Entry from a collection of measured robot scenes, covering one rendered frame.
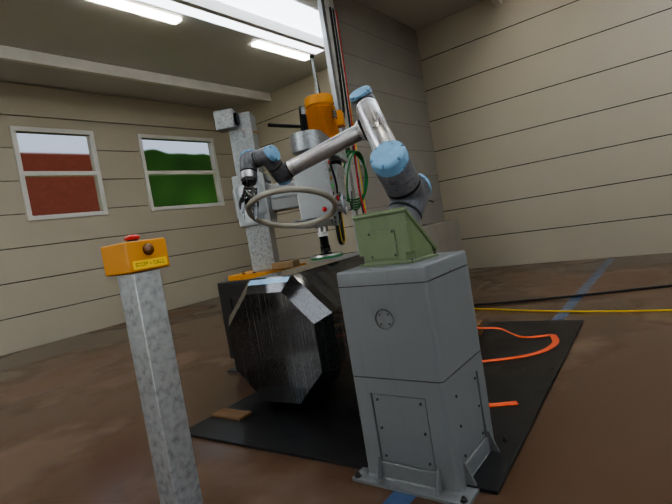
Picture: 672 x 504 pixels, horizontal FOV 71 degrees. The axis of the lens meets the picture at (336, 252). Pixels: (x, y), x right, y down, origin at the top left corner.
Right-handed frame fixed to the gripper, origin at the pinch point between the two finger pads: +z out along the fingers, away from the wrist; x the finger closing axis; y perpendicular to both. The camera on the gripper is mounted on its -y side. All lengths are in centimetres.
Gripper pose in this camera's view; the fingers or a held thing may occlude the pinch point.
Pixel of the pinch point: (249, 217)
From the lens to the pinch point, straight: 247.3
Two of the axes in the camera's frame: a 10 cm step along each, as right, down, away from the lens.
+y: 2.9, -3.4, -9.0
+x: 9.5, 0.2, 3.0
